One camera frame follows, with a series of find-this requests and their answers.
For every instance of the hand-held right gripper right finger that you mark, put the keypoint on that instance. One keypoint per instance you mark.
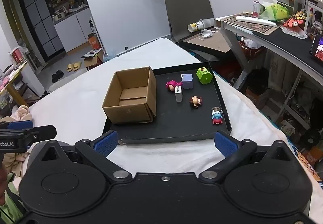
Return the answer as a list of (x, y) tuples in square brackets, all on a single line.
[(225, 144)]

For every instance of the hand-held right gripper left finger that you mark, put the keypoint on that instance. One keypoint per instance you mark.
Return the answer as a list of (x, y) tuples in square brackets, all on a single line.
[(106, 142)]

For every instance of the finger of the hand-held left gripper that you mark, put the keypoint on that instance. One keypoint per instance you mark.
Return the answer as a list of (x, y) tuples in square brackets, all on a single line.
[(43, 132), (20, 124)]

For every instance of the brown cardboard box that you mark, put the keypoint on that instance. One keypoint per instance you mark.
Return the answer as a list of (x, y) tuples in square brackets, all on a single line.
[(126, 111)]

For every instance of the black shallow tray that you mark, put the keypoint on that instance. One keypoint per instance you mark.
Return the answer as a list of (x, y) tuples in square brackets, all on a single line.
[(176, 123)]

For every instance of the green hexagonal toy box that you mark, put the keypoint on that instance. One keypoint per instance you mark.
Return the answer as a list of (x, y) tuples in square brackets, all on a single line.
[(204, 76)]

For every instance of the blue and red figurine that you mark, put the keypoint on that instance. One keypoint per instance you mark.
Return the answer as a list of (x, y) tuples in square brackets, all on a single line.
[(216, 116)]

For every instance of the yellow wooden table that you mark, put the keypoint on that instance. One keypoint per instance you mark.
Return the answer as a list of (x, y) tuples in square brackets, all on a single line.
[(11, 82)]

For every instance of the brown toy figurine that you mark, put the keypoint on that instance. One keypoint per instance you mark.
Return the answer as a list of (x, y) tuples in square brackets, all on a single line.
[(194, 101)]

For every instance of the black slippers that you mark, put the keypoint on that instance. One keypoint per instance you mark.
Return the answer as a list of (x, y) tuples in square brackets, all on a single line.
[(57, 76)]

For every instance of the small clear plastic box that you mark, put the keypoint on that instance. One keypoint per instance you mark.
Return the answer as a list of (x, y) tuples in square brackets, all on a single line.
[(179, 95)]

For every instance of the black trash bag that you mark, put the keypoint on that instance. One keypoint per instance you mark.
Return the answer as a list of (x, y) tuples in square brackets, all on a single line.
[(257, 81)]

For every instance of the yellow slippers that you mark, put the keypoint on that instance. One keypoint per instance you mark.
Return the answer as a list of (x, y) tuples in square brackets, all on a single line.
[(74, 66)]

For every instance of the purple cube box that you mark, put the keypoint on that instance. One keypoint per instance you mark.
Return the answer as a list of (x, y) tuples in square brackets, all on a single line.
[(187, 82)]

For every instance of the pink toy figure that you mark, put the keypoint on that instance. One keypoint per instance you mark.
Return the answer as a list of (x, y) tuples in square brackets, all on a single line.
[(172, 85)]

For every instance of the cartoon printed sheet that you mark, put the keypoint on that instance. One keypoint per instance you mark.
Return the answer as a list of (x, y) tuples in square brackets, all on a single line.
[(306, 166)]

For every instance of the small black fan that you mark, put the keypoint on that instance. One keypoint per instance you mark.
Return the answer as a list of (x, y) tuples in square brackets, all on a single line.
[(311, 139)]

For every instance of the red plastic basket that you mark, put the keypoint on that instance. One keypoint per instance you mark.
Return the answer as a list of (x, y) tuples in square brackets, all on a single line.
[(251, 50)]

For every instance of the orange cardboard box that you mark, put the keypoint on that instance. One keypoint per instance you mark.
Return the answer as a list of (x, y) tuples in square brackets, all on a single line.
[(93, 41)]

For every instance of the black framed sliding door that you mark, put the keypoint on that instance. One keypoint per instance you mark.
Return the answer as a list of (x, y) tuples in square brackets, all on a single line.
[(40, 22)]

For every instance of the white kitchen cabinet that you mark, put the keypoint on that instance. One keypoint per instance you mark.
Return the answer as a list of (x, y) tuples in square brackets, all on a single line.
[(68, 29)]

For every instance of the white face mask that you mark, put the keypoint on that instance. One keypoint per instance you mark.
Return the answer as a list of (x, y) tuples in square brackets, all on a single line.
[(207, 34)]

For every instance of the grey desk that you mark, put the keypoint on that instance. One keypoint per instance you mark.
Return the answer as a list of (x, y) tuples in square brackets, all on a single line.
[(285, 42)]

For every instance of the yellow white can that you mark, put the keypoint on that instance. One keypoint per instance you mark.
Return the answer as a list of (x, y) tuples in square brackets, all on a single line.
[(198, 26)]

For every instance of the patterned desk mat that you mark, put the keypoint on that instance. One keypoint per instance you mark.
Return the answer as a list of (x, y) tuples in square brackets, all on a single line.
[(252, 26)]

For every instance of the white rolled tube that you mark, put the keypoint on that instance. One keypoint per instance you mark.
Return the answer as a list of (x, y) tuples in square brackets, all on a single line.
[(254, 20)]

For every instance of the phone with lit screen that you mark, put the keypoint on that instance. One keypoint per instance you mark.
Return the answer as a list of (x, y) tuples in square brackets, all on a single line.
[(318, 48)]

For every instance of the red snack bag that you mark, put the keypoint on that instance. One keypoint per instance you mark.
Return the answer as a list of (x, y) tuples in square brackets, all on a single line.
[(292, 23)]

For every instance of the white medicine bottle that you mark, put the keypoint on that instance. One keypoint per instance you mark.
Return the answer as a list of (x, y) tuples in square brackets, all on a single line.
[(256, 8)]

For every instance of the green plastic bag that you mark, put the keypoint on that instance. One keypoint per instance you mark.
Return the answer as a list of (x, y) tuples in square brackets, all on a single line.
[(275, 12)]

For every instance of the grey upright panel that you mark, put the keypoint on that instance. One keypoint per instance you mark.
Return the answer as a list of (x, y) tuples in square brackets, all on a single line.
[(186, 7)]

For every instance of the raccoon figure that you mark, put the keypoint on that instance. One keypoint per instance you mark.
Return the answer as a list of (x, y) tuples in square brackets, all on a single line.
[(317, 27)]

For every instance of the brown board with black frame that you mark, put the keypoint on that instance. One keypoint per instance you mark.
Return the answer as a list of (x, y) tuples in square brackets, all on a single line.
[(209, 43)]

